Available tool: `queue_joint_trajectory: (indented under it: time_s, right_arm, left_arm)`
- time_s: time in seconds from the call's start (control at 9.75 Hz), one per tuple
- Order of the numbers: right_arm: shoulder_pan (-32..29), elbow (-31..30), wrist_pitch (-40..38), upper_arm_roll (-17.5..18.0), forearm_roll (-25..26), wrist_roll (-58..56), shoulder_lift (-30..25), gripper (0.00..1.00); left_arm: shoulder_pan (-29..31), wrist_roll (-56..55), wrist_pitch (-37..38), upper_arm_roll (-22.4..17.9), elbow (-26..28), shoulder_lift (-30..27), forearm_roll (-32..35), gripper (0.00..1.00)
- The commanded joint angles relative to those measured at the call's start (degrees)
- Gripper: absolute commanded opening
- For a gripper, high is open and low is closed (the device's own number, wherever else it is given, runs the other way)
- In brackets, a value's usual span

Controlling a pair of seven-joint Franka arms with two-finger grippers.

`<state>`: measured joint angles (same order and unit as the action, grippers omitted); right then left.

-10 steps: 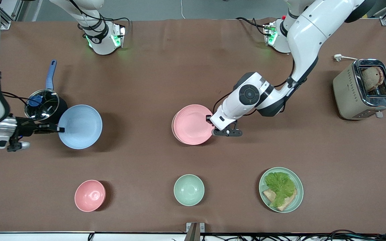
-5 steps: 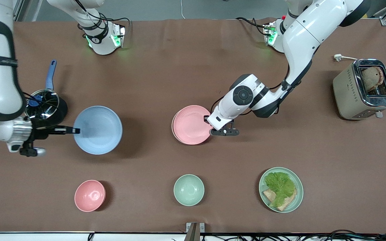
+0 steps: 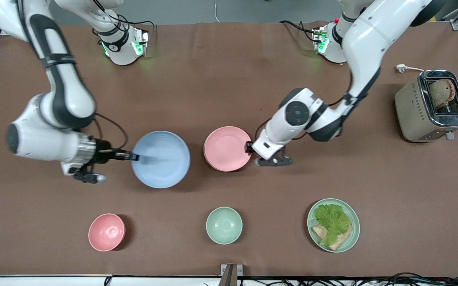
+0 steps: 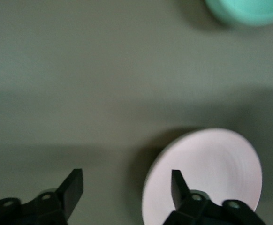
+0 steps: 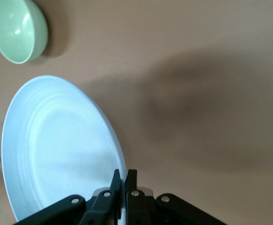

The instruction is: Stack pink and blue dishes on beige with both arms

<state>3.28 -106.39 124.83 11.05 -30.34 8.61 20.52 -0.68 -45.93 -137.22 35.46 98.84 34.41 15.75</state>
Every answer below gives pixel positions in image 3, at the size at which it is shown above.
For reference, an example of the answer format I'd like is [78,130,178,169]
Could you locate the pink plate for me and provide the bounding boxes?
[204,126,252,172]

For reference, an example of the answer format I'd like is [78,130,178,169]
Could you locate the blue plate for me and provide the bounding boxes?
[131,131,191,189]

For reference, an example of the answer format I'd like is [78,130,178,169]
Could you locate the pink bowl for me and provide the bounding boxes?
[88,213,126,252]

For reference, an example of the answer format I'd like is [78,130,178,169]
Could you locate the green bowl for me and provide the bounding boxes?
[206,207,243,245]

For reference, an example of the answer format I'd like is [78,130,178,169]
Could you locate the green lettuce leaf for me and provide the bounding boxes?
[313,204,351,247]

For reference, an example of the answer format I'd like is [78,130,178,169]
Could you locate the brown bread slice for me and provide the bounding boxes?
[312,223,353,251]

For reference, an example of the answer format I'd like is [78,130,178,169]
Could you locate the green plate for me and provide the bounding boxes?
[307,198,361,253]

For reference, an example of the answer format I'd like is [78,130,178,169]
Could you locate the beige chrome toaster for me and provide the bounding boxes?
[395,70,458,143]

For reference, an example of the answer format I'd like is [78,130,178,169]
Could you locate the toast slice in toaster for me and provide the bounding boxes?
[428,79,456,109]

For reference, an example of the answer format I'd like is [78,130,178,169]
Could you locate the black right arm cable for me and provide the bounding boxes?
[93,113,129,151]

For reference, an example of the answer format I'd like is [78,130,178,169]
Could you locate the black base cable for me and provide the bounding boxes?
[116,15,155,45]
[279,20,320,43]

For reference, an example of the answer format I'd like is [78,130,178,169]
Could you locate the grey metal camera bracket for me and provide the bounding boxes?
[220,264,244,286]

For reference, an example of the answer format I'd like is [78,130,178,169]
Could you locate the white toaster plug and cord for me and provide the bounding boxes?
[396,64,425,74]

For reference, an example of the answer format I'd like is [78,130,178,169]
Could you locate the black cable bundle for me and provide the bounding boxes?
[237,272,458,286]

